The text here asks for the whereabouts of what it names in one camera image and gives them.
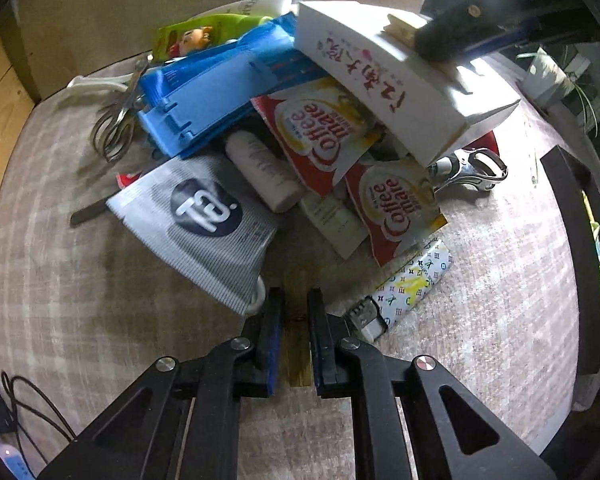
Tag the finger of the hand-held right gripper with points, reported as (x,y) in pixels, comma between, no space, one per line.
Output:
(445,35)

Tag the large white cardboard box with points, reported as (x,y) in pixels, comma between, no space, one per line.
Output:
(405,90)

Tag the brown cabinet panel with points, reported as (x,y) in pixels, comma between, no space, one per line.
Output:
(105,10)

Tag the black storage tray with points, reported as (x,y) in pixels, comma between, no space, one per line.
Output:
(575,240)

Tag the blue plastic folder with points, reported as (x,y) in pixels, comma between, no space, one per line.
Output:
(205,95)

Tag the white power strip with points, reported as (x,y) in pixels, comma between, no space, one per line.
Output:
(15,460)

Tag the potted plant grey pot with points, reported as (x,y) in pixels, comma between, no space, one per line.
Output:
(547,77)

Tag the green snack packet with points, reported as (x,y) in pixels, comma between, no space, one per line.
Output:
(190,37)

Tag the red yellow creamer packet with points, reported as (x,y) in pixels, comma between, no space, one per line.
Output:
(395,210)
(315,130)

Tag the small red packet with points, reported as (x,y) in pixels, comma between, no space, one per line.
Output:
(128,180)

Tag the white plastic bottle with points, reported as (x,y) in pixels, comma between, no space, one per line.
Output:
(265,170)

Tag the grey mask packet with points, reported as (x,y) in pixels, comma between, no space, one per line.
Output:
(205,230)

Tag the patterned lighter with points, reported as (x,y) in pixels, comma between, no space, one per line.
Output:
(410,285)

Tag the pale cream sachet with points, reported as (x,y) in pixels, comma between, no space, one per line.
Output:
(335,222)

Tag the black nail file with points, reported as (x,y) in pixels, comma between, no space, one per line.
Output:
(87,212)

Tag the white tube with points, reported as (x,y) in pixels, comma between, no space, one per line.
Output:
(260,6)

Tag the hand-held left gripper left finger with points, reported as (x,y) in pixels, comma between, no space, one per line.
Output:
(275,345)

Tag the plaid covered desktop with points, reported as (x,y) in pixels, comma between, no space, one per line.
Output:
(105,310)

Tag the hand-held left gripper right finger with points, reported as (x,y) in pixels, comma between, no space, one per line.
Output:
(316,350)

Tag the metal scissors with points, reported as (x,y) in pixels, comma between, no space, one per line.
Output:
(125,105)

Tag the silver metal tool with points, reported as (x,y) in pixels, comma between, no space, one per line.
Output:
(472,170)

